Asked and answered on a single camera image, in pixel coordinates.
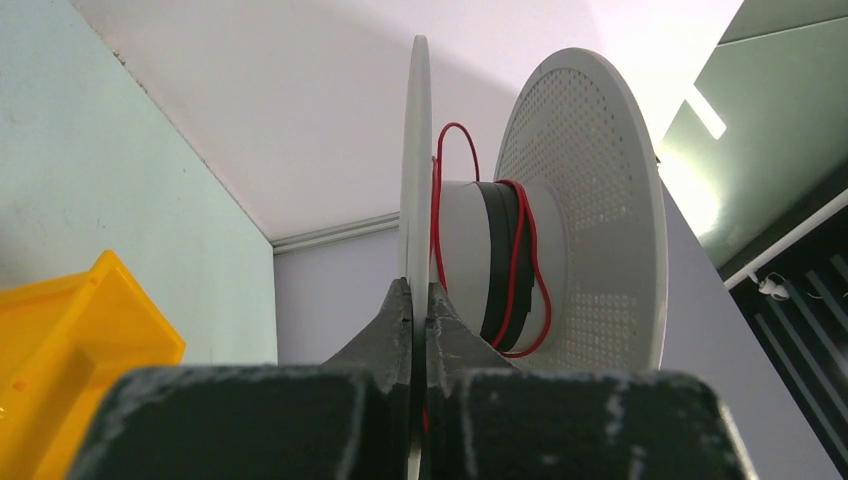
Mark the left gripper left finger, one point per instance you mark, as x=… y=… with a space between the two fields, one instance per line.
x=347 y=418

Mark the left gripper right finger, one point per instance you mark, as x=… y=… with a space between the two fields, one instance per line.
x=487 y=419

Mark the white perforated cable spool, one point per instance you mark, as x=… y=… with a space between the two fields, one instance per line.
x=560 y=261

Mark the orange plastic bin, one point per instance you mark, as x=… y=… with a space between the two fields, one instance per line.
x=64 y=343

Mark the aluminium frame post left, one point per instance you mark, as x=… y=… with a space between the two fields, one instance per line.
x=335 y=234

